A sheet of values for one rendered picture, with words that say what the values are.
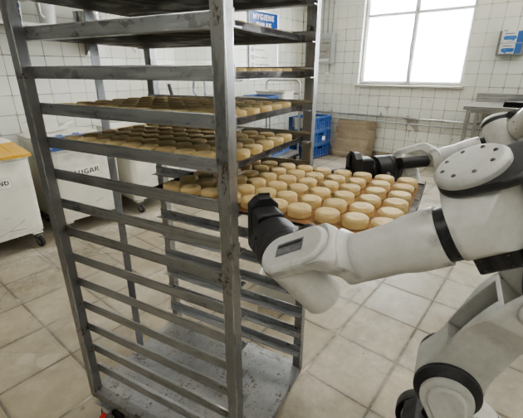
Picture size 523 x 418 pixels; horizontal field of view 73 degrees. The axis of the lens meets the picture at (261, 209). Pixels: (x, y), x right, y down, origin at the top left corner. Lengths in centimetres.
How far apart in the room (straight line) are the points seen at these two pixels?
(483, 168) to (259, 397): 117
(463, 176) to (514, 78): 485
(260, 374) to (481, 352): 83
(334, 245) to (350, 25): 550
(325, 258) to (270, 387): 104
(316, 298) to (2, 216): 263
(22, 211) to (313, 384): 226
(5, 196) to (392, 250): 272
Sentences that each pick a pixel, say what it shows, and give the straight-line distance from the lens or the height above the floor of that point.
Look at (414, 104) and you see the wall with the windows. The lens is 548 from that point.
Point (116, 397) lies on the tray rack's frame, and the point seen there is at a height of 15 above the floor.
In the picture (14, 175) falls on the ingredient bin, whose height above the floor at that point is 58.
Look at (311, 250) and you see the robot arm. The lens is 46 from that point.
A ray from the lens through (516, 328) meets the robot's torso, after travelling 87.
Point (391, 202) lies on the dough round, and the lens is 80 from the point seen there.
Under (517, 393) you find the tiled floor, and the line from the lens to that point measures 195.
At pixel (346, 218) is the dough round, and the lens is 69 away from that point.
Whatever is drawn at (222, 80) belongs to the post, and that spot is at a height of 122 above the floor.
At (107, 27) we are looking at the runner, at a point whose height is 132.
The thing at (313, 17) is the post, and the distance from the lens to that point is 108.
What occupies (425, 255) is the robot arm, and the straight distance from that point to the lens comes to 44.
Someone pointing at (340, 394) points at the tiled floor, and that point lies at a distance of 167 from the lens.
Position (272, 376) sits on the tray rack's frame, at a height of 15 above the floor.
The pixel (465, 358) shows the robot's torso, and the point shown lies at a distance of 95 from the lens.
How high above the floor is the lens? 123
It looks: 21 degrees down
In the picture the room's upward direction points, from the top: straight up
